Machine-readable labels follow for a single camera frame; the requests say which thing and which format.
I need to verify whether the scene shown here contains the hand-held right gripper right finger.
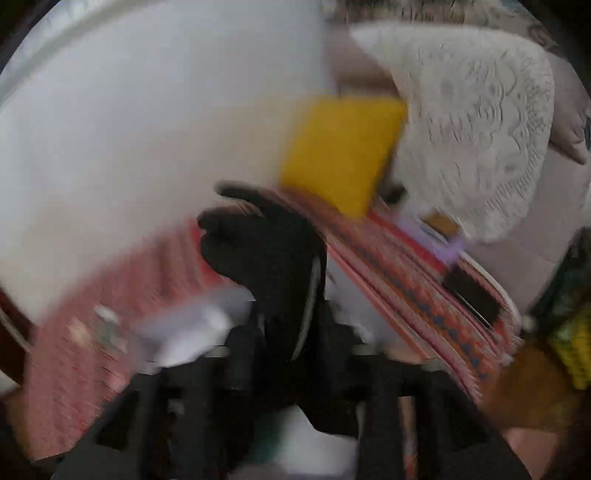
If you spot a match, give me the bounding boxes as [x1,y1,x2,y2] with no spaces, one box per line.
[318,300,532,480]

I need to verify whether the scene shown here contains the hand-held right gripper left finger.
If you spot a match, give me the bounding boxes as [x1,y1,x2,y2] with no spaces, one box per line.
[51,300,266,480]

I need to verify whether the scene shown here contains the black fabric item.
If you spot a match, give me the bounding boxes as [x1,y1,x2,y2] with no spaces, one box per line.
[198,185,361,437]

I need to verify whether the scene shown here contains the white plastic container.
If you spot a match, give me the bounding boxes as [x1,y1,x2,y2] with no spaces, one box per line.
[0,0,342,324]

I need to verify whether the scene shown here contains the white plastic bag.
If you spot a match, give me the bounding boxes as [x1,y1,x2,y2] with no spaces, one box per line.
[134,295,232,365]

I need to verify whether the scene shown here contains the red patterned blanket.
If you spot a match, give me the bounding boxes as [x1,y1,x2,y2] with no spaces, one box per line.
[23,185,522,462]

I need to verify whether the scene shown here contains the black rectangular phone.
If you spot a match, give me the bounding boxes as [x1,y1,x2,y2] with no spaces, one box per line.
[443,267,502,328]

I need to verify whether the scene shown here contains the purple packet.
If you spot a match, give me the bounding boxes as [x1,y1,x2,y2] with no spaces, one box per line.
[397,217,465,266]

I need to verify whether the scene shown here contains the yellow cushion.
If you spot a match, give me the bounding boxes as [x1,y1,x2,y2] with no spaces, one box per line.
[279,96,409,220]

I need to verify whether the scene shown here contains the brown item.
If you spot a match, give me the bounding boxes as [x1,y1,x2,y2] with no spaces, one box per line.
[480,346,578,435]

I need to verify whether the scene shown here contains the yellow green item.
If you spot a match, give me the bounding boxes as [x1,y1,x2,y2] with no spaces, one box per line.
[549,314,591,388]

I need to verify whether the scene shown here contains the white lace cloth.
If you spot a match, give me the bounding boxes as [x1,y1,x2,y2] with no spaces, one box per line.
[351,21,555,245]

